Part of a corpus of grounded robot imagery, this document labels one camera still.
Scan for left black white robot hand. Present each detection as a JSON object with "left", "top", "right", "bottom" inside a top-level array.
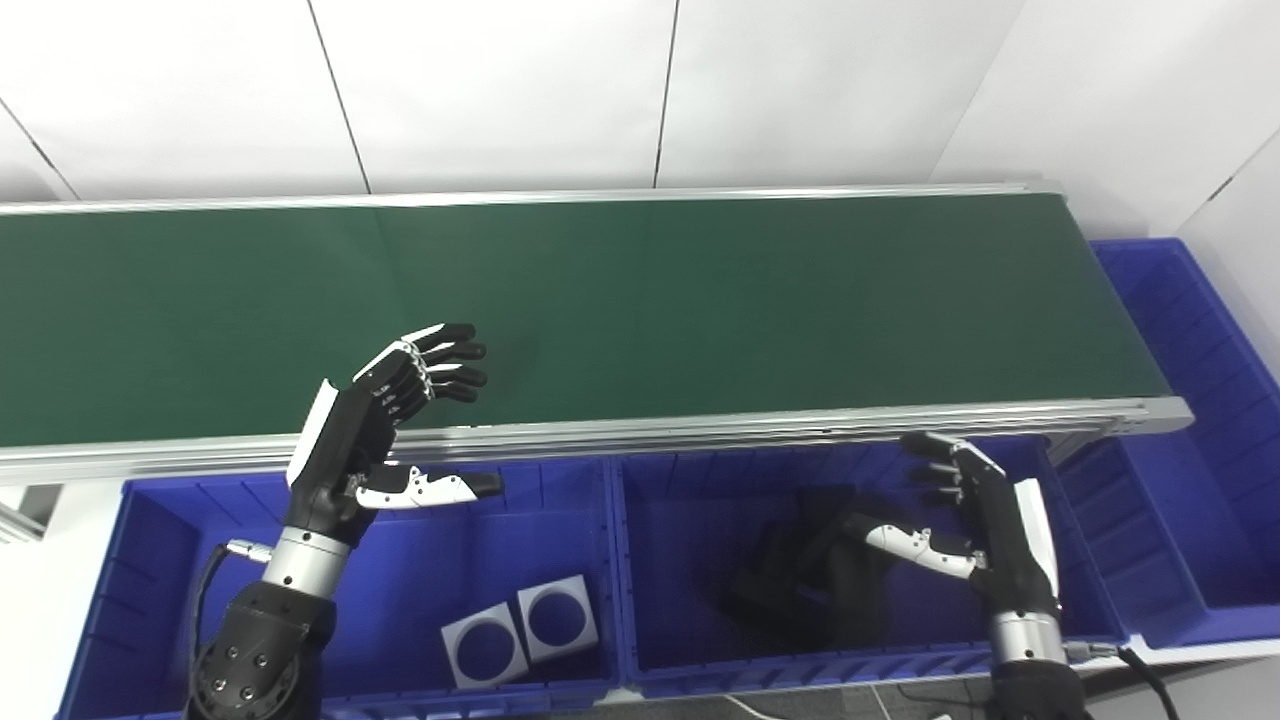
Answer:
[{"left": 286, "top": 323, "right": 504, "bottom": 549}]

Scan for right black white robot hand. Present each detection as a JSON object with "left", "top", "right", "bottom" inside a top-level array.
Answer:
[{"left": 865, "top": 431, "right": 1063, "bottom": 616}]

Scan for blue plastic bin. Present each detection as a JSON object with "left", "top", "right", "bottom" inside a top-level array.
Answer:
[
  {"left": 1055, "top": 237, "right": 1280, "bottom": 651},
  {"left": 608, "top": 435, "right": 1131, "bottom": 699},
  {"left": 55, "top": 458, "right": 621, "bottom": 720}
]

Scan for green conveyor belt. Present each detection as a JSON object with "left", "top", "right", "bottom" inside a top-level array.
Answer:
[
  {"left": 0, "top": 180, "right": 1194, "bottom": 488},
  {"left": 0, "top": 193, "right": 1173, "bottom": 448}
]

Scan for aluminium conveyor leg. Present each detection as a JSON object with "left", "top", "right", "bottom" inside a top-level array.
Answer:
[{"left": 0, "top": 485, "right": 61, "bottom": 546}]

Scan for white square plate with hole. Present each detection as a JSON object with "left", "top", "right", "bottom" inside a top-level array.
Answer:
[
  {"left": 441, "top": 602, "right": 529, "bottom": 689},
  {"left": 517, "top": 574, "right": 600, "bottom": 663}
]

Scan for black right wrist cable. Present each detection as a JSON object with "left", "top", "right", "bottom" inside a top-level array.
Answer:
[{"left": 1065, "top": 640, "right": 1181, "bottom": 720}]

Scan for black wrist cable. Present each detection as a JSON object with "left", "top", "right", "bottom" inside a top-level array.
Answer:
[
  {"left": 190, "top": 540, "right": 273, "bottom": 720},
  {"left": 1065, "top": 640, "right": 1181, "bottom": 720}
]

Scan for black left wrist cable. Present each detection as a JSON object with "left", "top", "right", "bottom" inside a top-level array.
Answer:
[{"left": 190, "top": 540, "right": 273, "bottom": 720}]

